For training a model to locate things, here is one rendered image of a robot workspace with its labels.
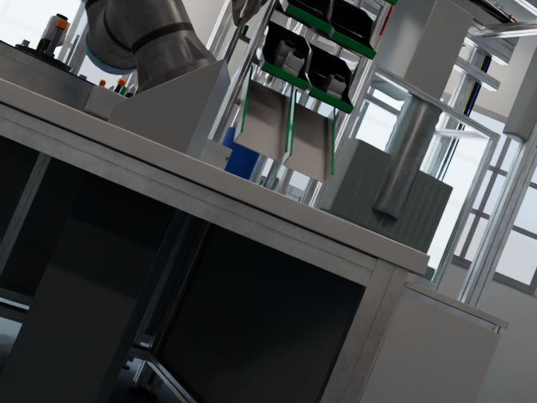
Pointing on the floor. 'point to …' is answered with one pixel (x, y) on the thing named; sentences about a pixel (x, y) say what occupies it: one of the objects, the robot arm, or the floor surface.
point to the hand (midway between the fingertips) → (237, 21)
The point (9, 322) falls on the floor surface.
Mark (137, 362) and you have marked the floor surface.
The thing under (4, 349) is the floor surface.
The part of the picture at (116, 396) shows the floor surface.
